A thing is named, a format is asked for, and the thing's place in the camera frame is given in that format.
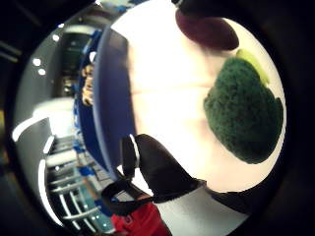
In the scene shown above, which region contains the dark red soft toy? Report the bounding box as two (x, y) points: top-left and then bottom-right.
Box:
(174, 9), (240, 52)

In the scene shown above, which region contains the the person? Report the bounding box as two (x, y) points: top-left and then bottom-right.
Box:
(110, 202), (173, 236)

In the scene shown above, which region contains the white metal railing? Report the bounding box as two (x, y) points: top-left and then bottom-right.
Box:
(47, 136), (111, 232)

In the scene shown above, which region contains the blue banner with yellow print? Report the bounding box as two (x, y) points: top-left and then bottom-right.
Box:
(73, 29), (101, 158)

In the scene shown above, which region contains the green broccoli soft toy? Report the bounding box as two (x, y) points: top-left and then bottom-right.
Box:
(203, 48), (284, 165)

